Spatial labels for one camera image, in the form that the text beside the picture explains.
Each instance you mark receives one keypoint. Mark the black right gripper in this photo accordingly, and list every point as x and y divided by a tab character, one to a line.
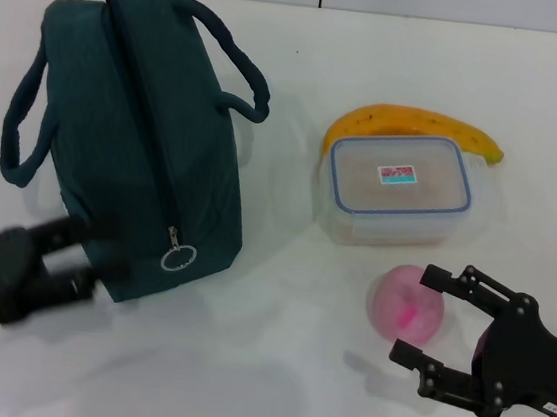
528	358

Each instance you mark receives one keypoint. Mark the pink peach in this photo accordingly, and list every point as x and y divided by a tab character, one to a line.
398	308

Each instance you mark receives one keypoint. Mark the clear blue-rimmed plastic food container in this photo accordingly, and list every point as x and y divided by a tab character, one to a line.
395	201

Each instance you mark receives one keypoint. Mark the dark teal insulated lunch bag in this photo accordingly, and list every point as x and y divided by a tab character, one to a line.
132	126

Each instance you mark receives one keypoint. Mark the yellow banana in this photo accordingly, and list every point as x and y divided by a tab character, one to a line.
399	117

